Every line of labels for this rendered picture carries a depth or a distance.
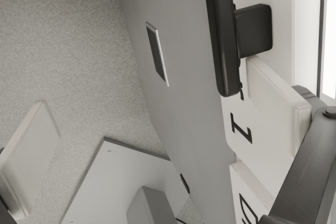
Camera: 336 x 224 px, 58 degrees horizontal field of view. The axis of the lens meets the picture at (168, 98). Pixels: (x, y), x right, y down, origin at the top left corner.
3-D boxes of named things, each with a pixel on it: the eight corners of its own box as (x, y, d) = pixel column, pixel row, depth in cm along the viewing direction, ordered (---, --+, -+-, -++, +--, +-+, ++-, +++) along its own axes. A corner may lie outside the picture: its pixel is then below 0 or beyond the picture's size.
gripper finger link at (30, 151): (29, 219, 14) (14, 222, 14) (62, 136, 21) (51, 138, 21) (2, 170, 13) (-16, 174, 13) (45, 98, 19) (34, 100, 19)
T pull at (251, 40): (216, 93, 20) (225, 102, 19) (200, -27, 17) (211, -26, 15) (264, 78, 21) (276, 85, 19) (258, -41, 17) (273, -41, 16)
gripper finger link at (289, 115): (296, 108, 13) (313, 105, 13) (244, 55, 19) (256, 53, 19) (296, 163, 14) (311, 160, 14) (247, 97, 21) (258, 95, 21)
